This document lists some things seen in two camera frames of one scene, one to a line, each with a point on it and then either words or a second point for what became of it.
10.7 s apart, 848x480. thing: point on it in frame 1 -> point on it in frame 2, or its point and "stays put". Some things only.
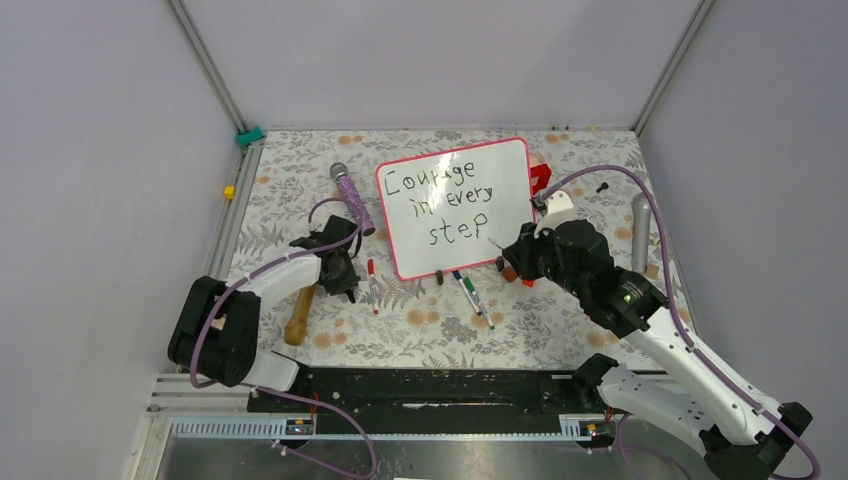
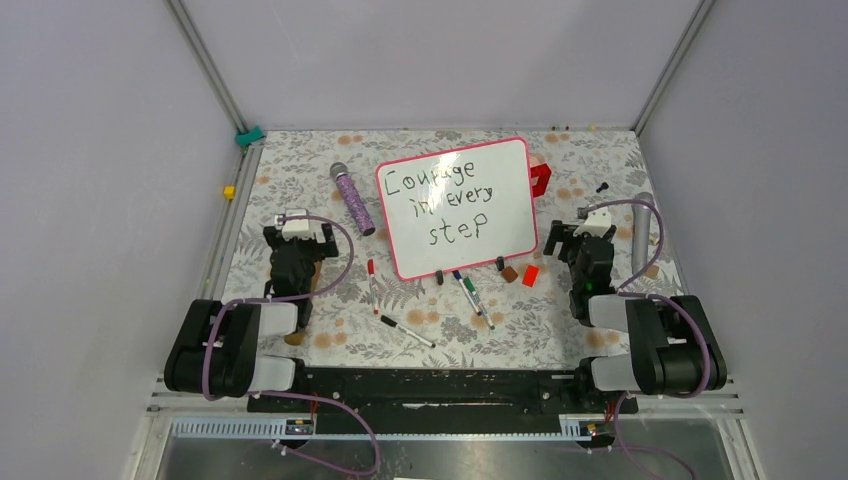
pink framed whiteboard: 457,207 stays put
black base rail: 433,400 stays put
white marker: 497,244 -> 395,324
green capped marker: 476,297 stays put
